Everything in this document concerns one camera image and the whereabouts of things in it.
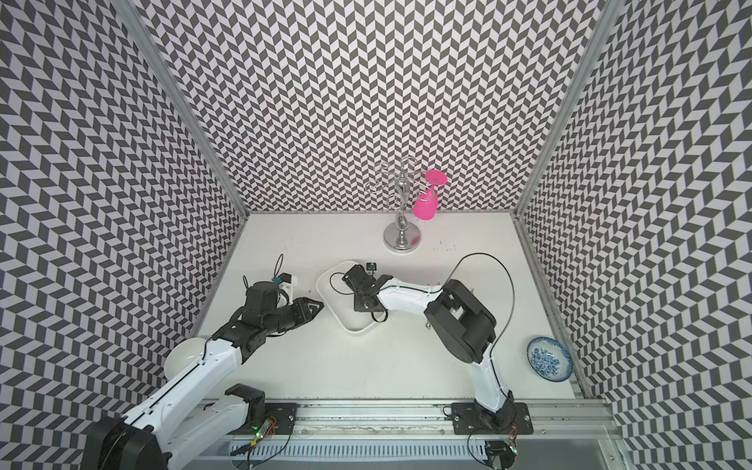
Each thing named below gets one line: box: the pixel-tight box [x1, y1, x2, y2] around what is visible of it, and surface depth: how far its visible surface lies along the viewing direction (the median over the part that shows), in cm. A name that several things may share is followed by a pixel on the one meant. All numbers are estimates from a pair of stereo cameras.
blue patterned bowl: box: [526, 335, 574, 383], surface depth 82 cm
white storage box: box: [316, 260, 376, 332], surface depth 91 cm
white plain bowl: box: [163, 336, 207, 380], surface depth 80 cm
